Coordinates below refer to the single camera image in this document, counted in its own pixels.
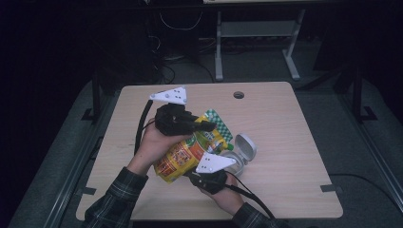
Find white lidded plastic container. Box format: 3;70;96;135
220;132;258;177

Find yellow green spouted refill pouch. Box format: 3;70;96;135
153;108;235;185

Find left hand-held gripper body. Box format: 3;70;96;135
149;86;195;137

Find person's left hand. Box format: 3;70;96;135
126;118;193;177

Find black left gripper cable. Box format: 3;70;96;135
133;99;157;156

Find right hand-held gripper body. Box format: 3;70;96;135
188;151;238;195

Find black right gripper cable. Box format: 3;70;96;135
223;170;277;220

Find person's right hand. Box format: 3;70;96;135
197;172;245;217

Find black metal stand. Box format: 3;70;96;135
80;70;103;124
351;65;378;124

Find white hanging cable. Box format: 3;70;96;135
159;10;203;32

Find white metal desk frame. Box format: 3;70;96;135
214;9;307;83

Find black cable on floor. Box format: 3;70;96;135
329;172;403;211

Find grey tape strip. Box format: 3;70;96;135
319;183;344;194
75;186;97;197

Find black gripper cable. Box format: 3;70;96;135
223;170;277;220
133;99;157;156

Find black looped floor cables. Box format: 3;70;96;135
151;55;217;86

